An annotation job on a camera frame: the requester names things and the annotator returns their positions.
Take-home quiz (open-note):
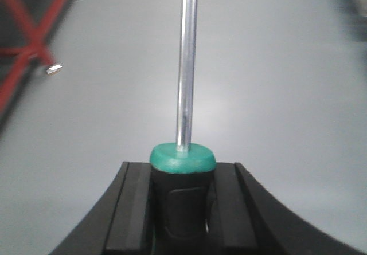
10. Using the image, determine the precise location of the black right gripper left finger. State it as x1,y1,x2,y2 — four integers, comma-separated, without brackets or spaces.
52,162,152,254

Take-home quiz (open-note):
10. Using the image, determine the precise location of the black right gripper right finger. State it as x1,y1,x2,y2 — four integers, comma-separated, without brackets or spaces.
212,163,360,254

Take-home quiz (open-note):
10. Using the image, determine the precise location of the green black handled screwdriver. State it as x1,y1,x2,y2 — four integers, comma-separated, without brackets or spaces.
150,0,216,254

